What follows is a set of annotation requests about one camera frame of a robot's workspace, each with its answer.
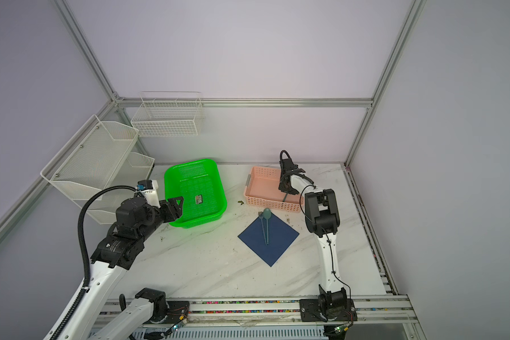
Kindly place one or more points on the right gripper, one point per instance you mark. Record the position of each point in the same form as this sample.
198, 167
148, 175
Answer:
282, 188

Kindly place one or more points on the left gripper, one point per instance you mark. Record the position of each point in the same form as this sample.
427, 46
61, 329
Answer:
170, 209

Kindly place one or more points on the green plastic basket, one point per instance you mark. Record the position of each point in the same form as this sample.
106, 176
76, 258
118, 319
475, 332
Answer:
191, 179

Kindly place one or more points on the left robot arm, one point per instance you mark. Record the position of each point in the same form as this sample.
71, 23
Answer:
137, 218

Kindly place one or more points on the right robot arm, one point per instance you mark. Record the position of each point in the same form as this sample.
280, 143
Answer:
321, 213

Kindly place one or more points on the dark blue paper napkin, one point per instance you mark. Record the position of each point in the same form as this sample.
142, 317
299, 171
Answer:
281, 237

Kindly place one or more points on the pink plastic basket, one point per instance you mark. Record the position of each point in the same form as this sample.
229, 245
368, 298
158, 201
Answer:
262, 189

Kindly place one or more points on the white mesh lower shelf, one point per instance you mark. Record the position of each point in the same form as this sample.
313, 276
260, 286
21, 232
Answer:
135, 168

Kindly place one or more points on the white mesh shelf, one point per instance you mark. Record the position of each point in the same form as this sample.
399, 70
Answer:
135, 168
92, 159

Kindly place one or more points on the white mesh upper shelf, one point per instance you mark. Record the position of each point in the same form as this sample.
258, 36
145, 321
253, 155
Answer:
92, 159

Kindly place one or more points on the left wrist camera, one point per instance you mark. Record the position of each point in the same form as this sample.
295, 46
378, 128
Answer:
148, 188

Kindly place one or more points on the white wire wall basket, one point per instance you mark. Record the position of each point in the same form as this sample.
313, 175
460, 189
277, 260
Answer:
169, 114

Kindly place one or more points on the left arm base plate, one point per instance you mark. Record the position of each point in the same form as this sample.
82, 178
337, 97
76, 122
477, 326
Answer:
173, 313

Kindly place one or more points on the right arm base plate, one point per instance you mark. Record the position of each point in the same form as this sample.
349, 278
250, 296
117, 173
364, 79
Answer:
312, 311

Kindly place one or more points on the aluminium mounting rail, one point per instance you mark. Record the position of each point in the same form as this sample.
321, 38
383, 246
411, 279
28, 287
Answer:
272, 311

